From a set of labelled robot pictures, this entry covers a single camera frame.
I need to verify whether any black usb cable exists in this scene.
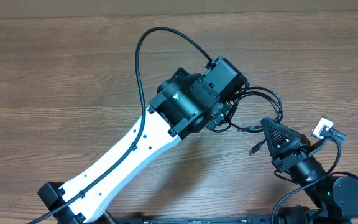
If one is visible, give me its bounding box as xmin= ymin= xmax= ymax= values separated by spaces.
xmin=209 ymin=81 xmax=285 ymax=156

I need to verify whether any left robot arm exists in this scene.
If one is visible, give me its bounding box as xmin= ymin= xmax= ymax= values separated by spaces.
xmin=37 ymin=57 xmax=249 ymax=223

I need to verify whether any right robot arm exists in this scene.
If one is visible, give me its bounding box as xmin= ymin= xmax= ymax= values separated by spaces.
xmin=260 ymin=117 xmax=358 ymax=223

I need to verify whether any cardboard board backdrop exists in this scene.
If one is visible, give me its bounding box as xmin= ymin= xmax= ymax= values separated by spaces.
xmin=0 ymin=0 xmax=358 ymax=19

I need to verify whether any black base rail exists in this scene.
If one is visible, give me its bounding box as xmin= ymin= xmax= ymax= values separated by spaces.
xmin=104 ymin=213 xmax=307 ymax=224

